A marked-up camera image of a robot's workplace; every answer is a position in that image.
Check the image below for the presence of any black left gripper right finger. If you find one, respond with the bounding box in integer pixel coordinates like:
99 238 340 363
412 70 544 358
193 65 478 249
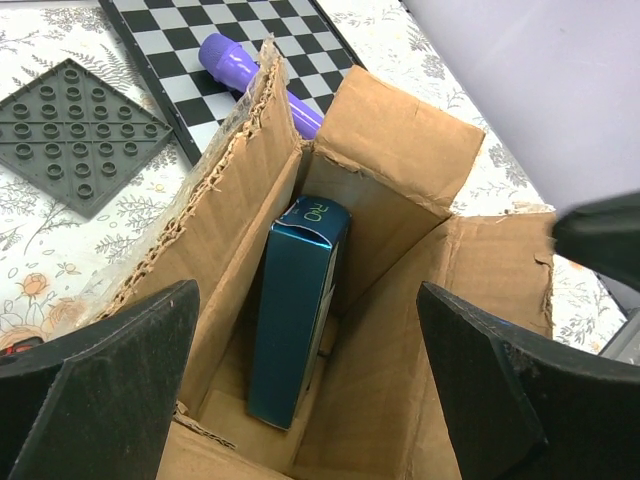
416 282 639 480

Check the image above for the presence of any grey studded building plate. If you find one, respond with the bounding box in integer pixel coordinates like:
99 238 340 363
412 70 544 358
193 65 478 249
1 59 173 218

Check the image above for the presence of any red black utility knife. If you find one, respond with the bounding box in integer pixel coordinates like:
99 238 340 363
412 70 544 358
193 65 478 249
0 337 44 357

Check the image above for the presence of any blue green product box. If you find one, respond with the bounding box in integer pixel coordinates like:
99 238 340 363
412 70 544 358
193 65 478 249
248 196 351 430

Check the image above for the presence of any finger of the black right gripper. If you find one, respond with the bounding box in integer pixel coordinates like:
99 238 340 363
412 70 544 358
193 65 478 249
552 192 639 290

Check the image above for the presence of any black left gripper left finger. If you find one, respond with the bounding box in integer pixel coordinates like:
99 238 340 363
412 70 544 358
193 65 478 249
1 280 200 479

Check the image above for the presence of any brown cardboard express box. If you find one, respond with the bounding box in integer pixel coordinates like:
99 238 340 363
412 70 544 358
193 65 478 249
88 42 553 479

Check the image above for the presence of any black white chessboard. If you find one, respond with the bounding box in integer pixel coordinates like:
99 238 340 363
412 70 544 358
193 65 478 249
100 0 361 164

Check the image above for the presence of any purple toy microphone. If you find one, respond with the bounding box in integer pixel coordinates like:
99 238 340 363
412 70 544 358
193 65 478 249
198 33 323 140

